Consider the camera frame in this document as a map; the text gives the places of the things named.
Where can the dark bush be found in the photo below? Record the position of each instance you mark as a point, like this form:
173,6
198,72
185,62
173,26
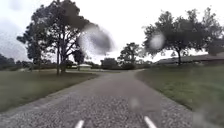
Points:
109,63

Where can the medium round tree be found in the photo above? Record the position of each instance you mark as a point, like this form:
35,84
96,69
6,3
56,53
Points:
129,53

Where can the small pale building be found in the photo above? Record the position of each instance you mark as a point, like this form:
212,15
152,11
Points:
82,66

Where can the small slim tree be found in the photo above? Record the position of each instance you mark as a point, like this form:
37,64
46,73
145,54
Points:
79,57

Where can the grey gravelly asphalt path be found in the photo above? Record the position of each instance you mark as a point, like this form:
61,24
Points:
110,100

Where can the large tall dark tree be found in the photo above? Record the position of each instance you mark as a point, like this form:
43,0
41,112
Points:
59,53

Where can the wide spreading tree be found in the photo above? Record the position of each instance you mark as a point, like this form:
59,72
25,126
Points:
179,55

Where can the robot's own part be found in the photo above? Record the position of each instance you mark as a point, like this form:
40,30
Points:
79,124
150,122

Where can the green grass verge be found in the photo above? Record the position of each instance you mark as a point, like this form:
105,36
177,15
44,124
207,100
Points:
30,86
190,83

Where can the long low roofed building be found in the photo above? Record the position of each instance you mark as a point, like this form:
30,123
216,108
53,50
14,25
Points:
200,59

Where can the distant row of trees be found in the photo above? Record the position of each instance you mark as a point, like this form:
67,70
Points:
6,62

